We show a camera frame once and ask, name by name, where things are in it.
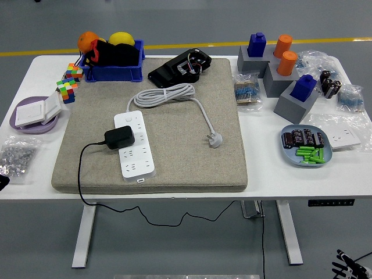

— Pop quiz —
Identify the black capacitor bundle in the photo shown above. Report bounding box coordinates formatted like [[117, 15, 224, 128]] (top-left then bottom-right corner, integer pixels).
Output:
[[319, 69, 343, 99]]

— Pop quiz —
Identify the black floor cable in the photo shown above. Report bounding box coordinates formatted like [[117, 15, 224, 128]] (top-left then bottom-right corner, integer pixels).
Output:
[[259, 200, 267, 279]]

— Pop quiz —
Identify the black plug adapter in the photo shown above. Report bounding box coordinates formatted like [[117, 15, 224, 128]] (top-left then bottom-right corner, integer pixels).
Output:
[[103, 125, 136, 151]]

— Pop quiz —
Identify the white power strip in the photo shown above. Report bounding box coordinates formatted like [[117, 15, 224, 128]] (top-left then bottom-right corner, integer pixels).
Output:
[[113, 110, 157, 184]]

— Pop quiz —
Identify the black pouch with red trim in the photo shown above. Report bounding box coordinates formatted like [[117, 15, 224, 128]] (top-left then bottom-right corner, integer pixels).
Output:
[[83, 39, 141, 67]]

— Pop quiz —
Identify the bag of striped resistors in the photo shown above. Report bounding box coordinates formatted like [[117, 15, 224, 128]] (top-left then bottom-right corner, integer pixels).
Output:
[[234, 72, 264, 113]]

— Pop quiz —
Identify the white table leg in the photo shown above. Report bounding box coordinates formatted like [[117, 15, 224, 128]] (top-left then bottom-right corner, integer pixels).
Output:
[[71, 203, 98, 269], [276, 200, 305, 266]]

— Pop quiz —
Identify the thin black adapter cord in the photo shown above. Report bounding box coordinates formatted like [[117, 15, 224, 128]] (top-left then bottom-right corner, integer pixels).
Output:
[[77, 141, 235, 227]]

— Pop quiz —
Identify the grey block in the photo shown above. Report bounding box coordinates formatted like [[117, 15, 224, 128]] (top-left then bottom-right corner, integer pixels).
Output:
[[263, 62, 300, 98], [237, 45, 274, 78], [273, 80, 320, 124]]

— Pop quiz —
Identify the white wall socket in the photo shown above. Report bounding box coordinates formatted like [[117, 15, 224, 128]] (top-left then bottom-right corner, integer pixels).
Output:
[[328, 127, 362, 151]]

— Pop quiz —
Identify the metal bracket under table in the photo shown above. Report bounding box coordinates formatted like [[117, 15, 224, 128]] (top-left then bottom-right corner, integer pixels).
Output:
[[240, 200, 266, 219]]

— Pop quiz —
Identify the yellow lemon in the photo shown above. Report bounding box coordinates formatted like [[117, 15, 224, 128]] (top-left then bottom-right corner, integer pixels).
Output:
[[108, 31, 136, 47]]

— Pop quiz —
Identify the purple tray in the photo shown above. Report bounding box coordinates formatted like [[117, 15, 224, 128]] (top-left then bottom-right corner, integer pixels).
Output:
[[8, 96, 61, 134]]

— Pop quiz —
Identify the orange fruit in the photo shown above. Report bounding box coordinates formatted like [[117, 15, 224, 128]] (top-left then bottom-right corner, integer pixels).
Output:
[[77, 31, 101, 54]]

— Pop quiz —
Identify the clear bag of blue resistors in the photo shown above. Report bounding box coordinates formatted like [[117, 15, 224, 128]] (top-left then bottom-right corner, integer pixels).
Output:
[[295, 49, 341, 79], [336, 83, 366, 113]]

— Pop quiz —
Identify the black device housing with wires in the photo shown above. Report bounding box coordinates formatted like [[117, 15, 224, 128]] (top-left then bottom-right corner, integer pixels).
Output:
[[147, 48, 212, 89]]

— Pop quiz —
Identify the grey-brown mat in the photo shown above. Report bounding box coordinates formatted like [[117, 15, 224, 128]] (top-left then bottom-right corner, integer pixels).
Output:
[[51, 57, 249, 195]]

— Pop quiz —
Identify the black table control panel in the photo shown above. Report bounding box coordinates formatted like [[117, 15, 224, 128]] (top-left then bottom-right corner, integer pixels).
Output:
[[307, 198, 356, 208]]

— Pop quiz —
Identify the blue peg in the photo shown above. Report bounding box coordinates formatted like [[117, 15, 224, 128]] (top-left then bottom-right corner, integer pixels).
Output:
[[290, 74, 317, 102], [246, 32, 267, 58]]

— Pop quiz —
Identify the orange cylinder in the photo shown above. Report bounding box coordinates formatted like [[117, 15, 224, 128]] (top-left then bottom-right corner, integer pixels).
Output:
[[276, 51, 299, 77], [273, 34, 294, 59]]

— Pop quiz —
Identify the blue-grey plate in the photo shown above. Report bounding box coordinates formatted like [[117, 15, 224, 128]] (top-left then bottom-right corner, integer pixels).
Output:
[[280, 124, 334, 169]]

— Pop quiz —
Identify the clear plastic bag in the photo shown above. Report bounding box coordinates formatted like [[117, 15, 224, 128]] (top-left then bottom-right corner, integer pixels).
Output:
[[307, 112, 372, 152]]

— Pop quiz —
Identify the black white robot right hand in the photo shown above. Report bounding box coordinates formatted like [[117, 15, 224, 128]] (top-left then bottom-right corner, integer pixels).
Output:
[[331, 249, 372, 279]]

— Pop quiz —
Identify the blue plastic bin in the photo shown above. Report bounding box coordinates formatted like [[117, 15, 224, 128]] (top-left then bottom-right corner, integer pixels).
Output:
[[78, 39, 145, 83]]

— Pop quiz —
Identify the grey power strip cable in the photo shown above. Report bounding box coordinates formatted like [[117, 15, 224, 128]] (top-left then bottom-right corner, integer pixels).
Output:
[[126, 83, 224, 149]]

